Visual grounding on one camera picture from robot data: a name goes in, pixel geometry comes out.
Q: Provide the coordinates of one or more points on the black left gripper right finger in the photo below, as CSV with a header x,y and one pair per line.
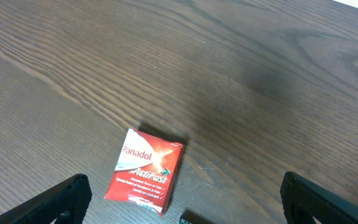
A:
x,y
306,202

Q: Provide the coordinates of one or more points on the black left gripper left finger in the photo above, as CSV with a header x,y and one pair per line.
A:
x,y
66,202

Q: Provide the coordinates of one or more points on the green Zam-Buk tin box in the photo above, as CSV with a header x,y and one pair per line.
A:
x,y
189,217

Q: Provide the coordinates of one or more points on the red Panadol ActiFast box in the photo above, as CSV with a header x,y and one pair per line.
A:
x,y
146,171

